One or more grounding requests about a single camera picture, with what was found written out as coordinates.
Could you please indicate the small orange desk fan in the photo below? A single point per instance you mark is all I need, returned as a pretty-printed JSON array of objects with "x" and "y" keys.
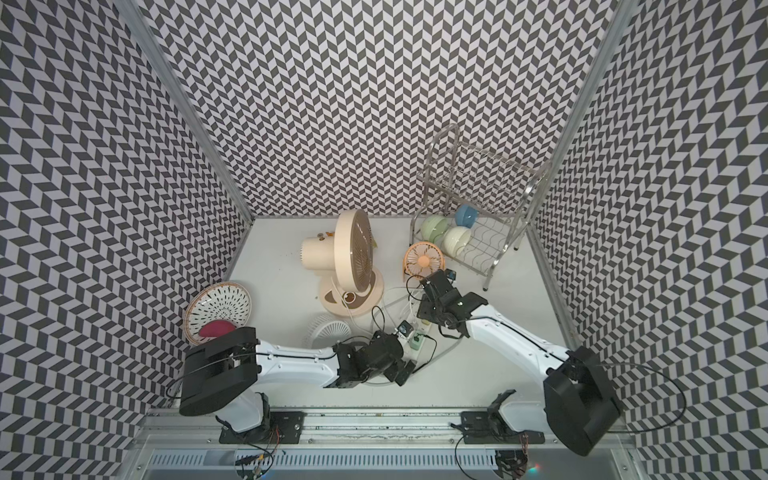
[{"x": 422, "y": 259}]

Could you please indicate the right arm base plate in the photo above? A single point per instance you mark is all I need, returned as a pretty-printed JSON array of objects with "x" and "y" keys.
[{"x": 480, "y": 427}]

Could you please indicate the white bowl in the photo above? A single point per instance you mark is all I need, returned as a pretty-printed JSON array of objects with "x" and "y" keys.
[{"x": 455, "y": 240}]

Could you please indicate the patterned plate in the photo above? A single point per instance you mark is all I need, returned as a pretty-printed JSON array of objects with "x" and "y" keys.
[{"x": 225, "y": 300}]

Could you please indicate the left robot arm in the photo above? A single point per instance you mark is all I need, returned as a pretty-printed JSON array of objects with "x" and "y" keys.
[{"x": 219, "y": 377}]

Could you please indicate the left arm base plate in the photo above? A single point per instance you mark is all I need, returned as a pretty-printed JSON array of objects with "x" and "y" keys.
[{"x": 284, "y": 427}]

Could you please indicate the metal dish rack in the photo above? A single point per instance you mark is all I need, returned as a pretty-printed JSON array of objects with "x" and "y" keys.
[{"x": 502, "y": 190}]

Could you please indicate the large beige desk fan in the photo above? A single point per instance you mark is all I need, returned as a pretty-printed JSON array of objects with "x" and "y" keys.
[{"x": 350, "y": 285}]

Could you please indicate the green plug adapter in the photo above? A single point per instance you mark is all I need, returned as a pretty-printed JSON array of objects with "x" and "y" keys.
[{"x": 416, "y": 342}]

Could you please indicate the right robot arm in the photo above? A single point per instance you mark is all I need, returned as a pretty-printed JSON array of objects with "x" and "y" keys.
[{"x": 580, "y": 404}]

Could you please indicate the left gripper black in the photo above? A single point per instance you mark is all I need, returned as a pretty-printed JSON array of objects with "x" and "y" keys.
[{"x": 402, "y": 378}]

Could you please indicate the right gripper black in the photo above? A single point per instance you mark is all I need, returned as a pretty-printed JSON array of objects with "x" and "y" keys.
[{"x": 424, "y": 307}]

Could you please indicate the small white desk fan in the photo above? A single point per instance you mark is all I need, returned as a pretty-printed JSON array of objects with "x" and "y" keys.
[{"x": 325, "y": 331}]

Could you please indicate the blue bowl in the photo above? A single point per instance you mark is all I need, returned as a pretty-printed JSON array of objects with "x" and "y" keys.
[{"x": 466, "y": 216}]

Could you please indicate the white power strip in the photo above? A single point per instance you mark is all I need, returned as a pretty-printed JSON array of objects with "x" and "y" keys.
[{"x": 421, "y": 327}]

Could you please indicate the magenta object on plate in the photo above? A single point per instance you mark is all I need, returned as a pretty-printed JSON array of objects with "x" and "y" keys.
[{"x": 217, "y": 328}]

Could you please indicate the green bowl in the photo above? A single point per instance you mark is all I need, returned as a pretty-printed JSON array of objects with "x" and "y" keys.
[{"x": 434, "y": 227}]

